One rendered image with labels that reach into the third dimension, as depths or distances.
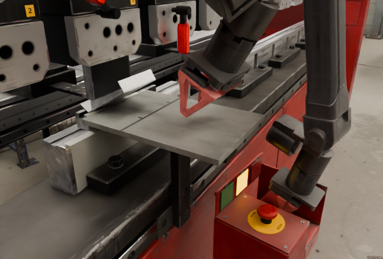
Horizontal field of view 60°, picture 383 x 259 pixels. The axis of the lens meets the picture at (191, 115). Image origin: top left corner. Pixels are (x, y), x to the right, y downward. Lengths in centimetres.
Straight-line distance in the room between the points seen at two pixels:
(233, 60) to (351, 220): 169
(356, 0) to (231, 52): 219
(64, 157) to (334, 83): 46
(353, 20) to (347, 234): 143
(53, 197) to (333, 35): 53
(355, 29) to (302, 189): 200
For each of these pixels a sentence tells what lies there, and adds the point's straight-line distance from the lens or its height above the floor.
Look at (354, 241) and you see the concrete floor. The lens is 194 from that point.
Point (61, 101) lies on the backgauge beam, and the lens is 88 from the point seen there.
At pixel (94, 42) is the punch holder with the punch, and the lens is 55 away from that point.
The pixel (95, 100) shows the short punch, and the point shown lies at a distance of 63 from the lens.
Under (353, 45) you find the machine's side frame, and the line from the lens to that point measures 264.
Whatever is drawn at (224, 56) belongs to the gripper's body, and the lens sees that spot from 45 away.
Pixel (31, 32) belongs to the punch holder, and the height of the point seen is 116.
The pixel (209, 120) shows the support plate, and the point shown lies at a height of 100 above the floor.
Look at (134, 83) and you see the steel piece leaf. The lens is 57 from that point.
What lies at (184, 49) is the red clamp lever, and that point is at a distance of 71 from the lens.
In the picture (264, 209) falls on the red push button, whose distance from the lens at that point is 68.
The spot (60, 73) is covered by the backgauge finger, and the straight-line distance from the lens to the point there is 80.
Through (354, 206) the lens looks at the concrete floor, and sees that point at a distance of 217.
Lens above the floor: 123
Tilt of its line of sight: 23 degrees down
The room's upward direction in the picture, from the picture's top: straight up
